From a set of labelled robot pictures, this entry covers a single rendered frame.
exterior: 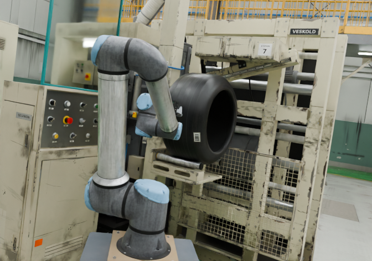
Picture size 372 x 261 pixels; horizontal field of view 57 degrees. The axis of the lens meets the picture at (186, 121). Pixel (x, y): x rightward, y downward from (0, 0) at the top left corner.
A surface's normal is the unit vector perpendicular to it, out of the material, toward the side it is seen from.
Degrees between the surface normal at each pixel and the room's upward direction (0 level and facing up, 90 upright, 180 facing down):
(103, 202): 106
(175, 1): 90
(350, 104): 90
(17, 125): 90
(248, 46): 90
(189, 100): 69
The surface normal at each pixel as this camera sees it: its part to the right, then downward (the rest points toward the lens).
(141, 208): -0.21, 0.05
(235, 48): -0.52, -0.03
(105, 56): -0.24, 0.30
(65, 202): 0.84, 0.15
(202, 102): 0.26, -0.20
